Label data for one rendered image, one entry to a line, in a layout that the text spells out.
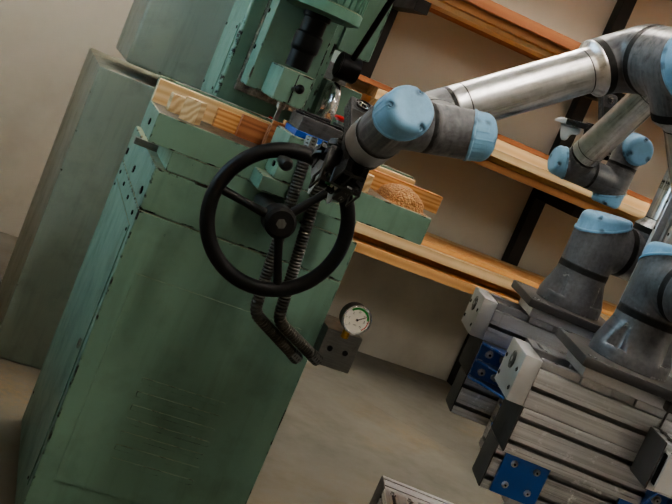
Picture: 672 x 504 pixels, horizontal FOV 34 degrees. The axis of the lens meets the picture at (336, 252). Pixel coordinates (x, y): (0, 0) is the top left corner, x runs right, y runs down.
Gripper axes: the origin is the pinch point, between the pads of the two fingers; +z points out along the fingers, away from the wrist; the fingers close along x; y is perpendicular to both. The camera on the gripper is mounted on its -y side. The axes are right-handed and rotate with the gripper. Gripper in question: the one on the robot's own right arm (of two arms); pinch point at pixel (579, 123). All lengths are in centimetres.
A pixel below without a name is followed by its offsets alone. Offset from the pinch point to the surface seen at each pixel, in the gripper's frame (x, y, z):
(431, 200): -55, 24, -50
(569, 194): 73, 31, 130
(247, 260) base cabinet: -96, 42, -66
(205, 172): -108, 27, -66
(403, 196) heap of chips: -67, 23, -64
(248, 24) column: -101, -2, -31
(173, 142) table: -115, 23, -66
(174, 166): -114, 27, -66
